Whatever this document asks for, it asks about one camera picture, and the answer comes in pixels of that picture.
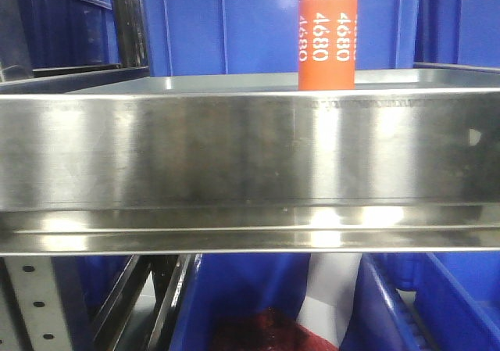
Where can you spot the orange capacitor with white numbers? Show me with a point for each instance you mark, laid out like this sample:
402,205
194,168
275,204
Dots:
327,43

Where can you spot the blue bin behind capacitor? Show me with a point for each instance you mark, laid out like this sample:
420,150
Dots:
192,37

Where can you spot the grey shelf tray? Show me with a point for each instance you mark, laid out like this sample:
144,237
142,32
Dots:
425,76

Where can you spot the perforated grey shelf upright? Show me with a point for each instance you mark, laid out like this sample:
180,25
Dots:
36,294

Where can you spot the blue bin lower centre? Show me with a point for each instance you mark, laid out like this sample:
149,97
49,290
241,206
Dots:
239,285

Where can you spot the red mesh bag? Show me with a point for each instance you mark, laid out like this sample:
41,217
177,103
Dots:
267,330

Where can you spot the blue bin lower right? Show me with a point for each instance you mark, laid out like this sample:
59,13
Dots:
413,301

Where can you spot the dark blue bin upper left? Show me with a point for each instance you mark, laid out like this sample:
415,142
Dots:
64,33

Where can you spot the stainless steel shelf rail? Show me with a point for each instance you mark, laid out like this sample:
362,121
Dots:
343,171

